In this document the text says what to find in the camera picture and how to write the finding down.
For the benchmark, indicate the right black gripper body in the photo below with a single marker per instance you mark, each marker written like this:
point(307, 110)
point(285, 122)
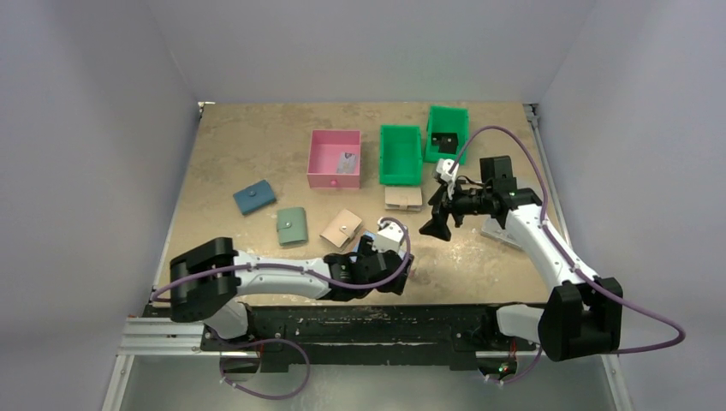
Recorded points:
point(450, 205)

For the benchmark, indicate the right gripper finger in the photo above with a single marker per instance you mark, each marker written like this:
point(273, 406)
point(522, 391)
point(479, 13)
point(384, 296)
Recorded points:
point(437, 226)
point(441, 197)

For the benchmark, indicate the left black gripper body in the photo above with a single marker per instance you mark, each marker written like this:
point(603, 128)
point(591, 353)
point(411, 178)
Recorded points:
point(390, 271)

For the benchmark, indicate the beige card holder with strap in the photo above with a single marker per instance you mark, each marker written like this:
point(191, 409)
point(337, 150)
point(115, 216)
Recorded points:
point(403, 198)

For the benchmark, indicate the brown card holder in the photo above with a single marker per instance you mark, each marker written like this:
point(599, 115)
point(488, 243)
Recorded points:
point(401, 264)

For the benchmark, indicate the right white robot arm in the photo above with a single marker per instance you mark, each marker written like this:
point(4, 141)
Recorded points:
point(579, 318)

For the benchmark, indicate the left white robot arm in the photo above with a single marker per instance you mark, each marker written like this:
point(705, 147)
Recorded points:
point(205, 281)

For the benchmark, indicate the cream card holder with snap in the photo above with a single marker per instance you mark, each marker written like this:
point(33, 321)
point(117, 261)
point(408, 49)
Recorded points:
point(342, 228)

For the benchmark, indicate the green card holder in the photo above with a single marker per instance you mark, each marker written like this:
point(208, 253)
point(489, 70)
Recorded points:
point(291, 226)

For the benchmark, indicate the blue card holder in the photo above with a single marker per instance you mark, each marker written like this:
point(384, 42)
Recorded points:
point(254, 197)

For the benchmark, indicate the left green bin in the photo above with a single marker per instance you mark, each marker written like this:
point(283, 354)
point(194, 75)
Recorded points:
point(400, 155)

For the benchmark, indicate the green bin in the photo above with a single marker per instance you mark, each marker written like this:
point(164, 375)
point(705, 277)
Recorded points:
point(400, 155)
point(444, 119)

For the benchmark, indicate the right green bin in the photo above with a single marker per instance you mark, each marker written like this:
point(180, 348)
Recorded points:
point(444, 119)

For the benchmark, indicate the pink open box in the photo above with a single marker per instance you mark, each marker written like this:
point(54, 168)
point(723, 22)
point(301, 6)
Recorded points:
point(325, 148)

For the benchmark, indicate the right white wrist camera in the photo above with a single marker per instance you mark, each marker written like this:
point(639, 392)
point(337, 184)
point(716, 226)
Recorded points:
point(445, 171)

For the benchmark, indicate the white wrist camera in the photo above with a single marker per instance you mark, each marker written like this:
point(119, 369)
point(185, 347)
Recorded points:
point(445, 171)
point(389, 237)

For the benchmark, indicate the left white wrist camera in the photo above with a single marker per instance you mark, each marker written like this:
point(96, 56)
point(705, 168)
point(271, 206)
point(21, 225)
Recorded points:
point(389, 237)

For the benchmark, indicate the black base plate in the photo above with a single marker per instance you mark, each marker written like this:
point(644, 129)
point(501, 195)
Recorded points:
point(395, 335)

